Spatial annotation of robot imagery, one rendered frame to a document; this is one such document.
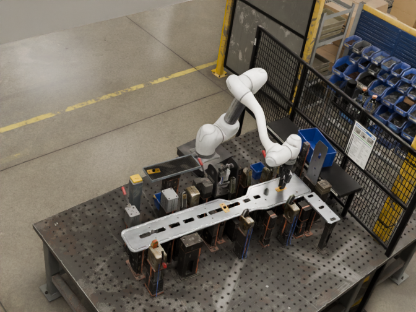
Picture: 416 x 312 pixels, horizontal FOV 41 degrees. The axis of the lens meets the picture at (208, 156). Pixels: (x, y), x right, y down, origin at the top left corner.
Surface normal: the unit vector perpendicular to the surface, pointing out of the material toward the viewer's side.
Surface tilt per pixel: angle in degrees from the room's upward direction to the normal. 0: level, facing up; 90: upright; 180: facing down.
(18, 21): 90
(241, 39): 90
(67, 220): 0
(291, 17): 92
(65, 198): 0
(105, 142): 0
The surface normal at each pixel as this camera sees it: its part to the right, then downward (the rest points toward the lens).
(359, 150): -0.85, 0.25
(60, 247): 0.12, -0.77
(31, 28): 0.63, 0.55
